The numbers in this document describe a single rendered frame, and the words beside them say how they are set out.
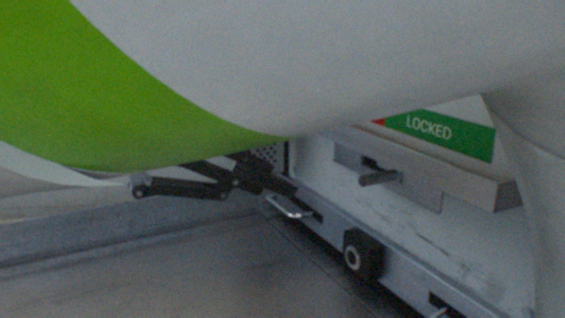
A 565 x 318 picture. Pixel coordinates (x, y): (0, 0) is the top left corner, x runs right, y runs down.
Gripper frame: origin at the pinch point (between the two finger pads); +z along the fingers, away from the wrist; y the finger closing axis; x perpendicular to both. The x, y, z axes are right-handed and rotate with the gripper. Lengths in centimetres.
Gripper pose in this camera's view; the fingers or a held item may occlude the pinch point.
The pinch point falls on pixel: (265, 179)
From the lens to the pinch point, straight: 53.8
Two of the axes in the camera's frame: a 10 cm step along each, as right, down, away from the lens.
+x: 4.6, 2.8, -8.4
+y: -4.4, 9.0, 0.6
